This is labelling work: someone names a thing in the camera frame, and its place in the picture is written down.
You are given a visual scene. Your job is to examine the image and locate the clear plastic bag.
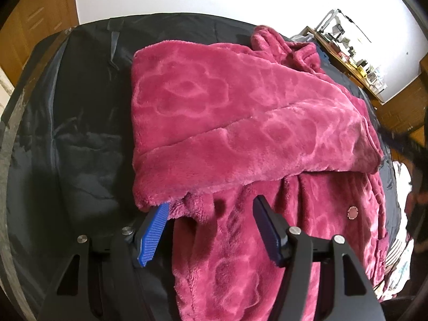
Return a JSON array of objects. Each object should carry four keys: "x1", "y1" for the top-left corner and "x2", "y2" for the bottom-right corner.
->
[{"x1": 290, "y1": 33, "x2": 317, "y2": 45}]

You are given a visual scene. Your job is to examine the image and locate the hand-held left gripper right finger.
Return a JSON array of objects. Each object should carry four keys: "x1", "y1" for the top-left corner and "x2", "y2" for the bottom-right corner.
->
[{"x1": 252, "y1": 194, "x2": 385, "y2": 321}]

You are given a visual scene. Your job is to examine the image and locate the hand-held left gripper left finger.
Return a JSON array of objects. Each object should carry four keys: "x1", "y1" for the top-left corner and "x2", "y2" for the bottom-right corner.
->
[{"x1": 40, "y1": 202, "x2": 174, "y2": 321}]

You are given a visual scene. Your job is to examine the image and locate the metal frame stand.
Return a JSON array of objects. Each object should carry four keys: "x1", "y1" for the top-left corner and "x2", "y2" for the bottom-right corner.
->
[{"x1": 314, "y1": 8, "x2": 372, "y2": 45}]

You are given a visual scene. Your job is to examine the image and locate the striped cloth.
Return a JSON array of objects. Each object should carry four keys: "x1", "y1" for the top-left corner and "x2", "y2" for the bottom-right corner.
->
[{"x1": 378, "y1": 234, "x2": 412, "y2": 299}]

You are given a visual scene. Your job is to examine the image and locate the wooden desk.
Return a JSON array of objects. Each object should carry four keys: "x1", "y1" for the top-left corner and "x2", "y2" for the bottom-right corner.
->
[{"x1": 303, "y1": 25, "x2": 388, "y2": 104}]

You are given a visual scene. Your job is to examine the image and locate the dark grey bed cover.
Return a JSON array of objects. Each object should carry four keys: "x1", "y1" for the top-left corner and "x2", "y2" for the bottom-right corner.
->
[{"x1": 0, "y1": 13, "x2": 402, "y2": 321}]

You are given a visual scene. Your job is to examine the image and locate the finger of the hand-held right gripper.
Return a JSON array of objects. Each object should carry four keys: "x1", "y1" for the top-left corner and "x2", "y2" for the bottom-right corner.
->
[{"x1": 378, "y1": 122, "x2": 416, "y2": 157}]

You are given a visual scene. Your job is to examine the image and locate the pink fleece robe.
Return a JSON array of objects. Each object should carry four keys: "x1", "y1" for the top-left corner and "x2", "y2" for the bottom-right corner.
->
[{"x1": 130, "y1": 25, "x2": 390, "y2": 321}]

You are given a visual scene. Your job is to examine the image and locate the wooden door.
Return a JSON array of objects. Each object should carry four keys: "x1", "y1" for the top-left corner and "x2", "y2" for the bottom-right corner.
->
[{"x1": 0, "y1": 0, "x2": 81, "y2": 87}]

